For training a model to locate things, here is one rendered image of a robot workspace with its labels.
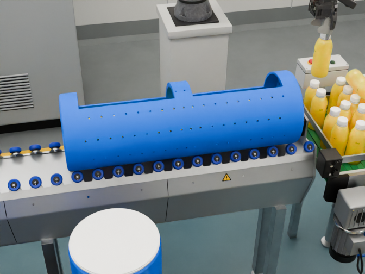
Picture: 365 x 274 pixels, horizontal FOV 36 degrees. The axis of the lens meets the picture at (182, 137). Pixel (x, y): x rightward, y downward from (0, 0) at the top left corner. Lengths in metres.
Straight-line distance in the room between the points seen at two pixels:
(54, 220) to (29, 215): 0.10
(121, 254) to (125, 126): 0.48
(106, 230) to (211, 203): 0.64
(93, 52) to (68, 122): 2.94
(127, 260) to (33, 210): 0.57
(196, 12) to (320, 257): 1.44
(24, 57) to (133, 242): 2.15
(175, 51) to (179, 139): 0.87
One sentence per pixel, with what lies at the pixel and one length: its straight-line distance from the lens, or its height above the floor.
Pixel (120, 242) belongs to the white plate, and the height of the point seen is 1.04.
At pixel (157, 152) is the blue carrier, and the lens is 2.04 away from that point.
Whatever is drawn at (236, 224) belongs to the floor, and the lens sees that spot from 3.26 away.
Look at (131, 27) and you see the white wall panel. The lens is 5.06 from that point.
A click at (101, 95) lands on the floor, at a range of 4.31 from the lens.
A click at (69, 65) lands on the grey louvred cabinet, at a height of 0.50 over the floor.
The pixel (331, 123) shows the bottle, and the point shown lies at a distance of 2.30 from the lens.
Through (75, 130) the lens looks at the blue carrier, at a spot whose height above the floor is 1.18.
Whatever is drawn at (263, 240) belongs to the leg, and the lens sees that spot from 2.81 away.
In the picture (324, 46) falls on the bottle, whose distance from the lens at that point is 2.23.
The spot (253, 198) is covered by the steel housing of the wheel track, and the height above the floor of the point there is 0.73.
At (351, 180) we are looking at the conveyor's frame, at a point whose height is 0.87.
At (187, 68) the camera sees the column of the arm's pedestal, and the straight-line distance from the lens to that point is 2.87.
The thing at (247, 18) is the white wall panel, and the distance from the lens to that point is 5.28.
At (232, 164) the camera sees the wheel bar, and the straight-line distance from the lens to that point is 2.20.
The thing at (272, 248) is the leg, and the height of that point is 0.38.
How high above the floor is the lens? 2.34
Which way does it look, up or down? 37 degrees down
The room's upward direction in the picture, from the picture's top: 1 degrees clockwise
